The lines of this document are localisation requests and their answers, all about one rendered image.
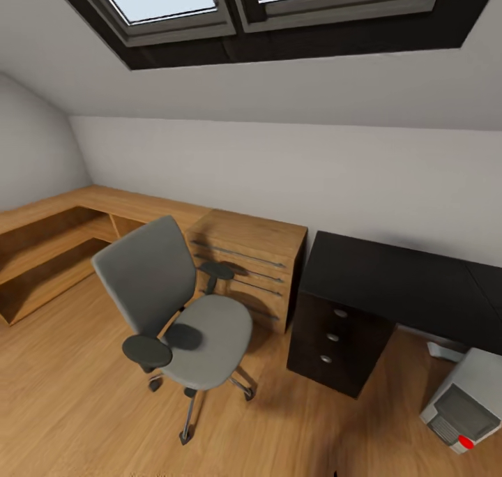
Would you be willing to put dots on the desktop computer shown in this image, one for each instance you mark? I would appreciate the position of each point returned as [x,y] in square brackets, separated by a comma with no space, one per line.
[467,407]

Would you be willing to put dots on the desk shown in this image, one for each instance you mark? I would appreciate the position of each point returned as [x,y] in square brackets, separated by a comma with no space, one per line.
[444,296]

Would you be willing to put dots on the fixed window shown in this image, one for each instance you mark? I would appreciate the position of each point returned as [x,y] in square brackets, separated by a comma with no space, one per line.
[152,34]

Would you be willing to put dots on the swivel chair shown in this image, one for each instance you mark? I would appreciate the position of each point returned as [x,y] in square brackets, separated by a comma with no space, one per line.
[151,276]

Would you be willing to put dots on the cabinet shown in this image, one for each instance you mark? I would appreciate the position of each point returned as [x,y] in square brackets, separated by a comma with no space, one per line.
[265,255]
[336,346]

